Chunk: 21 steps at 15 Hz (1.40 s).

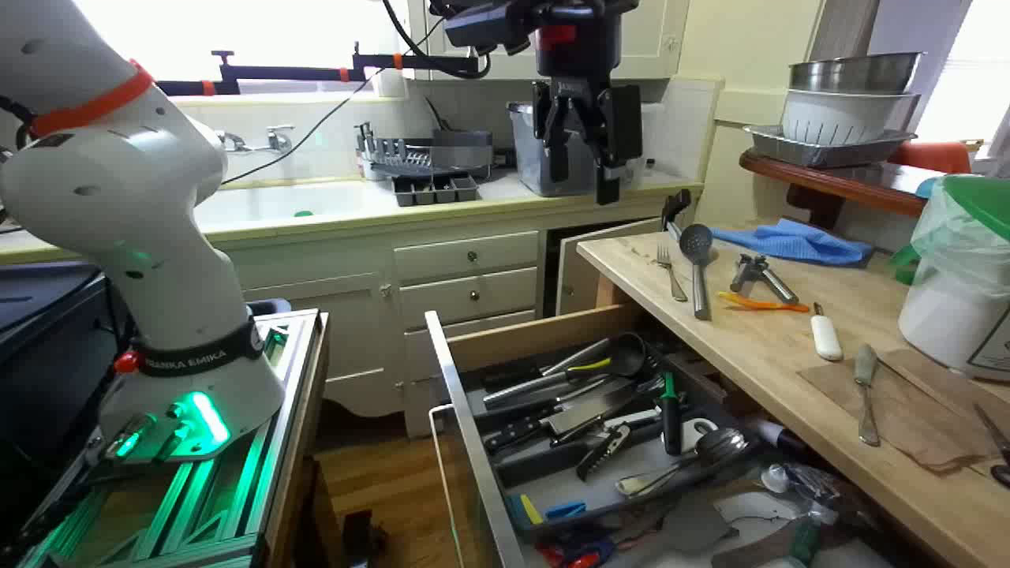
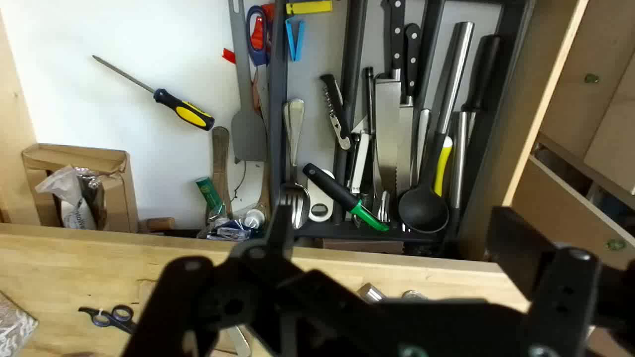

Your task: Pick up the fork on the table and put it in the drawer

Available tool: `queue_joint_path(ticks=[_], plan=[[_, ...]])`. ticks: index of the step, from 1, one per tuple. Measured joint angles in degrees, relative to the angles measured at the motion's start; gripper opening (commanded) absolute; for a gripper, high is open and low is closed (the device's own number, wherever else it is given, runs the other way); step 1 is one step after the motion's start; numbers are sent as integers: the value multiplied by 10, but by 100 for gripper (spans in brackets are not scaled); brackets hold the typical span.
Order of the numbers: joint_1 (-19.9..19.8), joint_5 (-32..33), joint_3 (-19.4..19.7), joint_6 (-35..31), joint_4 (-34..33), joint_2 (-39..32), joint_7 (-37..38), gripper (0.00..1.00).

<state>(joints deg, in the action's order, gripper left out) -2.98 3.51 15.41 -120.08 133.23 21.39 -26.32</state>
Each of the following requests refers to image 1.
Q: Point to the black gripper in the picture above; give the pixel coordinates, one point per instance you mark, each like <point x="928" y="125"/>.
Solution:
<point x="578" y="48"/>

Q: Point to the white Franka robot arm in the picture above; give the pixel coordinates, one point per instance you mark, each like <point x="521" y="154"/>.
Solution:
<point x="105" y="190"/>

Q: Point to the open wooden drawer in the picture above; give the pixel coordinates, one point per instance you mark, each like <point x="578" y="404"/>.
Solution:
<point x="631" y="453"/>

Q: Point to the grey plastic container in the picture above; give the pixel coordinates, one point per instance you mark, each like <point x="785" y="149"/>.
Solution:
<point x="531" y="154"/>

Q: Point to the dish rack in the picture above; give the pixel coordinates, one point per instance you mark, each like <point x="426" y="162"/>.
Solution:
<point x="461" y="142"/>

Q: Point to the grey compartment tray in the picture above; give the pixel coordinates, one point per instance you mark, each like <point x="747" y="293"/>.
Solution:
<point x="434" y="189"/>

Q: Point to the white kitchen counter cabinet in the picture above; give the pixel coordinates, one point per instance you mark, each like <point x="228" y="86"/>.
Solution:
<point x="422" y="273"/>

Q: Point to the blue cloth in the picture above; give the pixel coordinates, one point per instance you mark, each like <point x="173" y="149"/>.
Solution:
<point x="794" y="240"/>

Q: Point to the round dark wooden table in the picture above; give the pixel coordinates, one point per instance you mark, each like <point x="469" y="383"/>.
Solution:
<point x="823" y="182"/>

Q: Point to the steel baking tray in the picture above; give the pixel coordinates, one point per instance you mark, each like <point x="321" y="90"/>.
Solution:
<point x="824" y="149"/>

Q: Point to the white colander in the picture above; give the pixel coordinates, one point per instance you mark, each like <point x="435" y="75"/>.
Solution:
<point x="848" y="114"/>

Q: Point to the black cutlery organizer tray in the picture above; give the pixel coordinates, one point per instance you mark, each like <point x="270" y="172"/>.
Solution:
<point x="589" y="422"/>

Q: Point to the steel mixing bowl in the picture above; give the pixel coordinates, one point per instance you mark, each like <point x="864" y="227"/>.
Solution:
<point x="854" y="71"/>

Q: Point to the chrome sink faucet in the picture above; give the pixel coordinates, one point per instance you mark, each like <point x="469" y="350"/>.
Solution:
<point x="278" y="137"/>

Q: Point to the blue yellow small tool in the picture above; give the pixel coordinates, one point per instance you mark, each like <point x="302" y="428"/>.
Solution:
<point x="528" y="511"/>

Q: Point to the white bin green rimmed bag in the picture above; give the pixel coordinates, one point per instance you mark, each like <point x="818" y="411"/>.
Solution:
<point x="964" y="273"/>

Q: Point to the brown flat board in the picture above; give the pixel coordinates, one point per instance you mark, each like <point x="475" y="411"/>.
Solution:
<point x="904" y="404"/>

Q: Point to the dark bulky case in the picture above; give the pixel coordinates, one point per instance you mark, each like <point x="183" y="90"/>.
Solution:
<point x="47" y="380"/>

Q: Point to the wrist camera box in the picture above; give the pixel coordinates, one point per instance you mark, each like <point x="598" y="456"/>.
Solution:
<point x="488" y="27"/>

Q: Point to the black camera boom orange clamps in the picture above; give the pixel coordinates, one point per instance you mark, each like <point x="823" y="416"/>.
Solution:
<point x="303" y="71"/>

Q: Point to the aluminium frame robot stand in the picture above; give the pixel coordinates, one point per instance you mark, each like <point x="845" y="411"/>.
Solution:
<point x="191" y="485"/>

